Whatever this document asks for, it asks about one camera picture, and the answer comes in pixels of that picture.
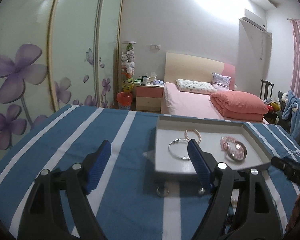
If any white air conditioner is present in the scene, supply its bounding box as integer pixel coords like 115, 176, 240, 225
242, 9, 267, 32

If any white mug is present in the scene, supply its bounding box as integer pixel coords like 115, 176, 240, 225
142, 76, 149, 85

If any black wooden chair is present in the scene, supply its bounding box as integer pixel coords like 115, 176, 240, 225
260, 79, 275, 100

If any white wall socket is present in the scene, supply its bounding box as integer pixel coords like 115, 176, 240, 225
150, 44, 161, 49

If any pearl earring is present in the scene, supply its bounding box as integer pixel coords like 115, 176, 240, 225
198, 188, 207, 196

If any red waste bin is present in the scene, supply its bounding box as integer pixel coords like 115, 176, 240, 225
116, 92, 133, 110

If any right hand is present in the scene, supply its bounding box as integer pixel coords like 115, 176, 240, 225
286, 194, 300, 233

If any small dark metal ring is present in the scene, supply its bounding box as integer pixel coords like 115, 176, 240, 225
156, 186, 170, 197

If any thin silver bangle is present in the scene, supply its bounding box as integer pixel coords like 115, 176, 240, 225
168, 138, 190, 160

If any purple patterned pillow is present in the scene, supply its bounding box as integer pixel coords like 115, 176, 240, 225
212, 73, 231, 91

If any white patterned pillow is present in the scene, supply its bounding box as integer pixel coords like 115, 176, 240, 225
176, 79, 217, 95

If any folded coral duvet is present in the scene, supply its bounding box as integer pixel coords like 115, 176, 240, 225
210, 90, 268, 122

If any plush toy tower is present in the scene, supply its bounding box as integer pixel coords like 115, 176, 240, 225
121, 41, 136, 93

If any pink bed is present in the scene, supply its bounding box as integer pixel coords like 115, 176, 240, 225
160, 81, 269, 124

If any pink crystal bead bracelet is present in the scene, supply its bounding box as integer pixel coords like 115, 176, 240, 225
219, 135, 247, 162

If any wide silver cuff bangle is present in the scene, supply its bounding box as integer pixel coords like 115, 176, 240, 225
224, 141, 247, 162

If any small pink pearl bracelet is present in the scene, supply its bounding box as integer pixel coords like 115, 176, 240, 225
184, 128, 203, 143

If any grey jewelry tray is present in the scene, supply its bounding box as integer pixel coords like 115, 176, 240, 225
154, 115, 271, 181

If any beige pink headboard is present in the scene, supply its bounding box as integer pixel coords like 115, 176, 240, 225
164, 53, 237, 90

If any floral sliding wardrobe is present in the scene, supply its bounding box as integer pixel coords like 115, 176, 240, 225
0, 0, 123, 152

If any pink beige nightstand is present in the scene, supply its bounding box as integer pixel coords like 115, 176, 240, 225
135, 84, 164, 112

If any blue bathrobe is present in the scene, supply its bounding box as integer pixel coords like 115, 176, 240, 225
282, 90, 300, 144

